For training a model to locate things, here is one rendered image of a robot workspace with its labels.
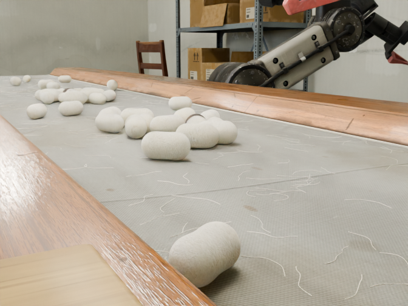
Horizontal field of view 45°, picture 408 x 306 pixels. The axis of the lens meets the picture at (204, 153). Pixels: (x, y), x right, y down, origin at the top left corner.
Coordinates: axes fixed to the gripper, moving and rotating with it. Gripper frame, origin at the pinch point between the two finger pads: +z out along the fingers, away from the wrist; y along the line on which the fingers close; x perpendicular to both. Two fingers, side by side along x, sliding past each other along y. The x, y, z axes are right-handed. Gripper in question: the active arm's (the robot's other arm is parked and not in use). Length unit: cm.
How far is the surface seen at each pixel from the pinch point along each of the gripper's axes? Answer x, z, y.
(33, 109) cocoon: -5.8, 26.4, -18.3
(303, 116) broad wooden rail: 10.8, 5.8, 0.1
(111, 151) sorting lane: -3.5, 25.0, 4.8
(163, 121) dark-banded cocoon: -0.8, 19.0, 1.0
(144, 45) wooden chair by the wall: 82, -92, -365
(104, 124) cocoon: -2.8, 22.9, -4.2
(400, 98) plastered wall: 143, -126, -147
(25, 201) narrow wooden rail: -11.6, 30.6, 24.6
